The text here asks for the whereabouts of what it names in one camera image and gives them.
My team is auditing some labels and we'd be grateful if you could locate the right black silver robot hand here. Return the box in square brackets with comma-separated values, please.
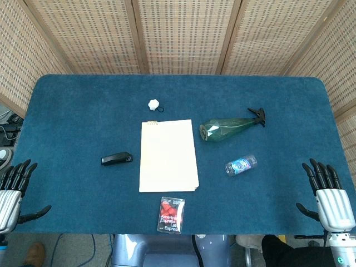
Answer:
[295, 158, 356, 233]

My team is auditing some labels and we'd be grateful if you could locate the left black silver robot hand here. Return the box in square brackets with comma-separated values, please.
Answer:
[0, 159, 52, 235]

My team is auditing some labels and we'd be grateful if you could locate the black stapler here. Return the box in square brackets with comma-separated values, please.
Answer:
[101, 151, 134, 167]

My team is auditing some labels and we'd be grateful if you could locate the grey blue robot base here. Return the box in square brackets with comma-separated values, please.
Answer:
[111, 233, 231, 267]

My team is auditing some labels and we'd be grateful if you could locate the white grey sneaker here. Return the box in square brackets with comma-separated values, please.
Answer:
[0, 148, 13, 168]

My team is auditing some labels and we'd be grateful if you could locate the brown shoe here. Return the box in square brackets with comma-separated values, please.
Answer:
[23, 242, 46, 266]

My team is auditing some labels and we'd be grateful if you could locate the black fabric object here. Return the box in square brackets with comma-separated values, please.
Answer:
[261, 235, 334, 267]

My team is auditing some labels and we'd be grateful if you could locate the blue table cover cloth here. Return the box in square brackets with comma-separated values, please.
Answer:
[12, 73, 350, 236]

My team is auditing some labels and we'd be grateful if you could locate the clear plastic bottle blue label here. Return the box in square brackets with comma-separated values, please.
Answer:
[224, 154, 257, 177]

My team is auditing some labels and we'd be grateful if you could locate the green spray bottle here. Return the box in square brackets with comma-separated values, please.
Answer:
[199, 107, 266, 143]

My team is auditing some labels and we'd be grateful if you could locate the woven bamboo screen panel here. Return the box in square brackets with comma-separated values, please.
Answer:
[130, 0, 241, 75]
[0, 0, 72, 118]
[216, 0, 343, 76]
[286, 0, 356, 119]
[24, 0, 147, 75]

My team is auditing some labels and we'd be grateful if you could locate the cream spiral notepad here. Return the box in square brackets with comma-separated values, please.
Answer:
[139, 119, 200, 193]

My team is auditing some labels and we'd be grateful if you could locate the blue floor cable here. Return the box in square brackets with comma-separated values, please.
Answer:
[49, 233, 97, 267]

